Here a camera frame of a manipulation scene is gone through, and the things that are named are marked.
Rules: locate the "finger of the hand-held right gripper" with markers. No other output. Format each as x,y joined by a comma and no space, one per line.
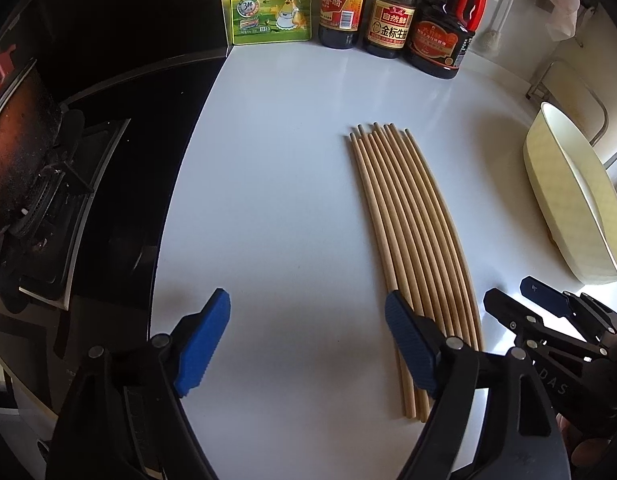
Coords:
546,296
513,312

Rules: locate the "yellow green seasoning pouch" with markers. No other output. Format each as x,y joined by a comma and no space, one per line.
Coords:
268,5

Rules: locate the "bundle of wooden chopsticks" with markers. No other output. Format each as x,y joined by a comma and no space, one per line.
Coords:
413,235

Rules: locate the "blackened cooking pot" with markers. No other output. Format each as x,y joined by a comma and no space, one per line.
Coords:
13,150

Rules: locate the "black splash panel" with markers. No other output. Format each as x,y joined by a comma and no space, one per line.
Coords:
138,10

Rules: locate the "white plastic bag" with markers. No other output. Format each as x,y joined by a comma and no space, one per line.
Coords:
563,5

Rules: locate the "white dish brush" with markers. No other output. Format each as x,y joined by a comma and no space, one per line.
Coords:
486,40

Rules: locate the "black glass gas stove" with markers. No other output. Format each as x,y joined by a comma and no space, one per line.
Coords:
153,135

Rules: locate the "cream oval plastic container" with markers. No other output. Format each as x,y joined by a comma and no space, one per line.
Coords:
553,185

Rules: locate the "vinegar bottle with red label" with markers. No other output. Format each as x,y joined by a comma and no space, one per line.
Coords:
341,15

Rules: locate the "metal tube rack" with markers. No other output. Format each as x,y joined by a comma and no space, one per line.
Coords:
539,80

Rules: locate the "large dark sauce bottle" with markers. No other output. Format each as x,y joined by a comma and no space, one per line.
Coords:
438,40

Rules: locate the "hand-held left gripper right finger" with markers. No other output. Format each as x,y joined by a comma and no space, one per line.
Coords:
411,345

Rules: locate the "person's right hand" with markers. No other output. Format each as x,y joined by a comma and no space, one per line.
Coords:
593,455

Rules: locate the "soy sauce bottle brown label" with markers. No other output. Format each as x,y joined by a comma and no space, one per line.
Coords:
388,25

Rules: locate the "black cast iron pan support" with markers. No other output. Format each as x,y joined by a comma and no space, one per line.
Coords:
73,170

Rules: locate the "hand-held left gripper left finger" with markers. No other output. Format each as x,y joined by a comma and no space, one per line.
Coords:
203,345

